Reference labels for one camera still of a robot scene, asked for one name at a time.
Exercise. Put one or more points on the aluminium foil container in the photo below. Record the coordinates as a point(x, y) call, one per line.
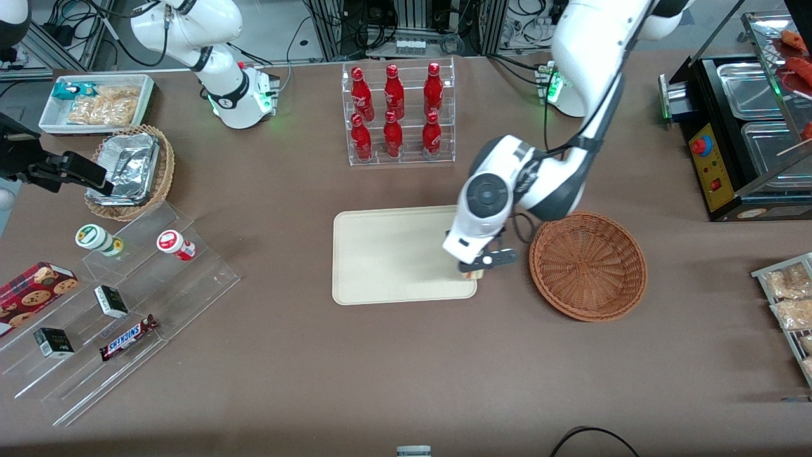
point(130, 165)

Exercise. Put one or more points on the white rectangular bin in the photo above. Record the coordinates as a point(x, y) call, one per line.
point(52, 117)

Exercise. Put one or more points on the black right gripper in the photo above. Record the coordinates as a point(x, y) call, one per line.
point(19, 160)

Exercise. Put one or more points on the small black box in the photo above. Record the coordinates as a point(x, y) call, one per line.
point(112, 302)
point(54, 343)

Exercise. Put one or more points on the clear bag of fried snacks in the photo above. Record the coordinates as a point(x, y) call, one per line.
point(793, 314)
point(807, 344)
point(786, 282)

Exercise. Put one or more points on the black food warmer appliance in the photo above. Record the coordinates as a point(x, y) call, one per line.
point(710, 168)

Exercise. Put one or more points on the brown round wicker basket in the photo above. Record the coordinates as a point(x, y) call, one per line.
point(587, 266)

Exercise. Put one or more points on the red lidded cup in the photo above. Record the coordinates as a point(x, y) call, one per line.
point(171, 242)

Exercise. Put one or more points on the clear acrylic stepped shelf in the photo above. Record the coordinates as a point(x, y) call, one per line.
point(184, 285)

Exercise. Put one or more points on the triangular sandwich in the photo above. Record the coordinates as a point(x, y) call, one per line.
point(478, 275)

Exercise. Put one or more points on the light tan wicker basket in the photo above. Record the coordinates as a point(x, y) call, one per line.
point(163, 171)

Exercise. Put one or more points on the clear acrylic bottle rack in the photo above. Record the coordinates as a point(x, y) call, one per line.
point(409, 158)

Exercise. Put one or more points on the small grey device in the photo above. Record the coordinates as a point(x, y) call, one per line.
point(413, 451)

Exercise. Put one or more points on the red cola bottle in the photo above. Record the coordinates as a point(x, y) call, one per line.
point(361, 141)
point(394, 94)
point(392, 137)
point(433, 90)
point(431, 136)
point(362, 95)

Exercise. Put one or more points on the silver metal rack tray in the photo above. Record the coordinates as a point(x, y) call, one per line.
point(758, 274)

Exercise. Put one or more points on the cream plastic tray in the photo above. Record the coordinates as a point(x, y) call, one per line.
point(393, 254)

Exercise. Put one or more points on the red sausage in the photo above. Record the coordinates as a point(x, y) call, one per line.
point(794, 41)
point(800, 66)

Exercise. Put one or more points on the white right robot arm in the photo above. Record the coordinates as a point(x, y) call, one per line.
point(190, 32)

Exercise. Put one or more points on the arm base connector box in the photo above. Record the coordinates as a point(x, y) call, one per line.
point(544, 79)

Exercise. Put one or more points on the Snickers chocolate bar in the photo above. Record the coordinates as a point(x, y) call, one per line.
point(127, 337)

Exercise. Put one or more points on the red tartan cookie box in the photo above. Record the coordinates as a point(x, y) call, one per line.
point(32, 295)

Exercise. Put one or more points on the teal snack packet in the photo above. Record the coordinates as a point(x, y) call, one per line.
point(66, 91)

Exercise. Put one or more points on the steel food pan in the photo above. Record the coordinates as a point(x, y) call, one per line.
point(748, 89)
point(771, 155)

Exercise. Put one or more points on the aluminium profile frame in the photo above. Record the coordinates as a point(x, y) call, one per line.
point(330, 25)

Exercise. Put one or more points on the aluminium profile rail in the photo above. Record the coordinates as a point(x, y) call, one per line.
point(57, 44)

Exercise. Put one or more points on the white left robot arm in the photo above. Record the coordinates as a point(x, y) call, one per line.
point(590, 63)

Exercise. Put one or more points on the clear bag of crackers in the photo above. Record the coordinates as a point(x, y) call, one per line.
point(124, 94)
point(101, 113)

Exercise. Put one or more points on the green lidded cup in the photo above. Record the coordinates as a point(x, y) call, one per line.
point(94, 237)

